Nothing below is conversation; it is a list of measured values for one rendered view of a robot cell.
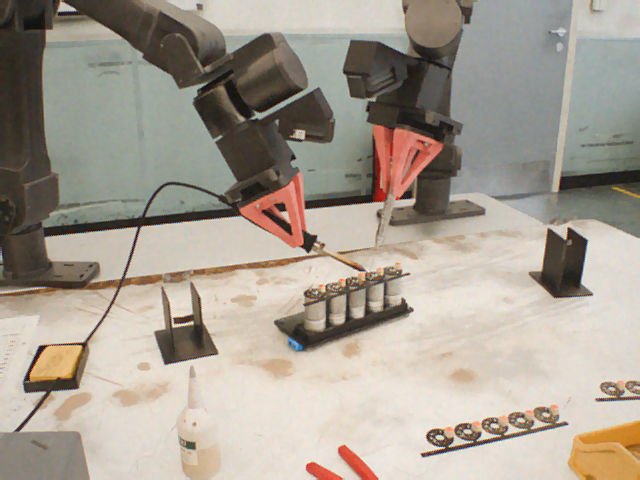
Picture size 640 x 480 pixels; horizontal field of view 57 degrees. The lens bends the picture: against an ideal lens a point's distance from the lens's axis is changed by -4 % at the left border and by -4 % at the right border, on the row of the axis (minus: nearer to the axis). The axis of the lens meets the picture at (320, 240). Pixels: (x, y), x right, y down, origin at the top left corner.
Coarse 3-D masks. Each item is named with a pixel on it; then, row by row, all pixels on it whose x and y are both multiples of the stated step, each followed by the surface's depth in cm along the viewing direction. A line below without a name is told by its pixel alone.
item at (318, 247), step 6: (318, 240) 73; (318, 246) 73; (324, 246) 73; (318, 252) 73; (324, 252) 73; (330, 252) 73; (336, 258) 73; (342, 258) 73; (348, 258) 73; (348, 264) 73; (354, 264) 73; (360, 264) 73; (360, 270) 73
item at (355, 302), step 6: (354, 282) 71; (348, 288) 70; (354, 288) 70; (348, 294) 71; (354, 294) 70; (360, 294) 71; (348, 300) 71; (354, 300) 71; (360, 300) 71; (348, 306) 71; (354, 306) 71; (360, 306) 71; (348, 312) 71; (354, 312) 71; (360, 312) 71
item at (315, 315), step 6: (306, 300) 68; (312, 300) 67; (306, 306) 68; (312, 306) 67; (318, 306) 68; (324, 306) 68; (306, 312) 68; (312, 312) 68; (318, 312) 68; (324, 312) 68; (306, 318) 68; (312, 318) 68; (318, 318) 68; (324, 318) 69; (306, 324) 69; (312, 324) 68; (318, 324) 68; (324, 324) 69; (312, 330) 69; (318, 330) 69
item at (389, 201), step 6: (390, 186) 72; (390, 192) 72; (390, 198) 72; (384, 204) 72; (390, 204) 72; (384, 210) 72; (390, 210) 72; (384, 216) 72; (384, 222) 72; (378, 228) 72; (384, 228) 72; (378, 234) 72; (384, 234) 72
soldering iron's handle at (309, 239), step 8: (224, 200) 73; (240, 200) 73; (272, 216) 73; (256, 224) 73; (280, 224) 72; (288, 224) 73; (288, 232) 72; (304, 232) 73; (304, 240) 72; (312, 240) 72; (304, 248) 73
